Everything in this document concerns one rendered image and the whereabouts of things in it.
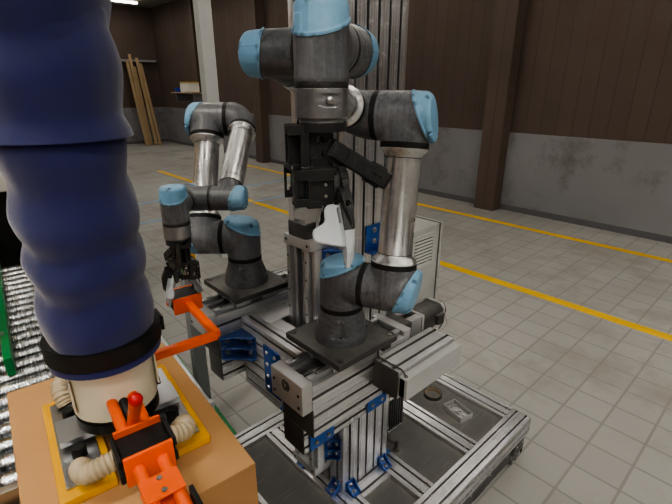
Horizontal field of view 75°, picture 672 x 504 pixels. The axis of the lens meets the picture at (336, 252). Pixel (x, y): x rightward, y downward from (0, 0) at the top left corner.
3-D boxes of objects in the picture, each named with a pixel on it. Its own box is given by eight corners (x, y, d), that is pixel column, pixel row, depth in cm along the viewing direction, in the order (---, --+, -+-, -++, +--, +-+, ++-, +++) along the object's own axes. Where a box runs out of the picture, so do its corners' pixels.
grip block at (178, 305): (166, 305, 137) (164, 290, 135) (193, 297, 141) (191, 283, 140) (175, 315, 130) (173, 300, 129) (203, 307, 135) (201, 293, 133)
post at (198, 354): (198, 424, 234) (174, 248, 199) (211, 419, 238) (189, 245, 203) (203, 432, 229) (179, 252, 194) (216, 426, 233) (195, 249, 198)
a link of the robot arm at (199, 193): (216, 206, 140) (206, 215, 129) (180, 206, 140) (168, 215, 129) (214, 181, 137) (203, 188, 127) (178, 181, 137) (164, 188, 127)
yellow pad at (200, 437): (126, 382, 118) (123, 366, 116) (164, 368, 123) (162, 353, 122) (165, 463, 92) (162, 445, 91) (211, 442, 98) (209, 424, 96)
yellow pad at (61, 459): (43, 411, 107) (38, 394, 105) (89, 395, 113) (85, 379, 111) (61, 513, 82) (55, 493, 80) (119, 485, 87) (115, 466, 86)
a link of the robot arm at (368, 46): (319, 29, 74) (288, 20, 64) (384, 25, 70) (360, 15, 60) (320, 79, 76) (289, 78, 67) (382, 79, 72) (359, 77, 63)
